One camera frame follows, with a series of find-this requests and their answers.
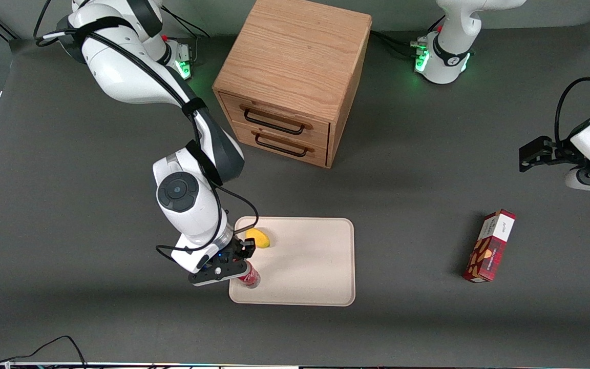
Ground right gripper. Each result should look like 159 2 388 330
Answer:
171 248 250 286

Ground red soda can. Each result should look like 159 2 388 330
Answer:
237 264 261 289

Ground cream plastic tray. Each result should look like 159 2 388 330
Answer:
228 216 356 307

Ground red cookie box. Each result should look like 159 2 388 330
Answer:
462 209 517 283

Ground wooden drawer front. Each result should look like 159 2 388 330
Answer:
219 92 330 149
234 123 328 167

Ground wooden drawer cabinet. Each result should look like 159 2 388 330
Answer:
212 0 373 169

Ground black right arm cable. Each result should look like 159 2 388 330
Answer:
34 0 260 264

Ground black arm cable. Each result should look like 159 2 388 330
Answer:
34 0 260 264
555 77 590 147

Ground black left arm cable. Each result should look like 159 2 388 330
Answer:
555 77 590 147

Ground black drawer handle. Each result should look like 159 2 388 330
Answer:
244 107 306 136
256 132 309 157

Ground black loose table cable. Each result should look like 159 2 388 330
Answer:
0 336 88 369

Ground black base cable bundle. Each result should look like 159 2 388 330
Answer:
371 30 425 58

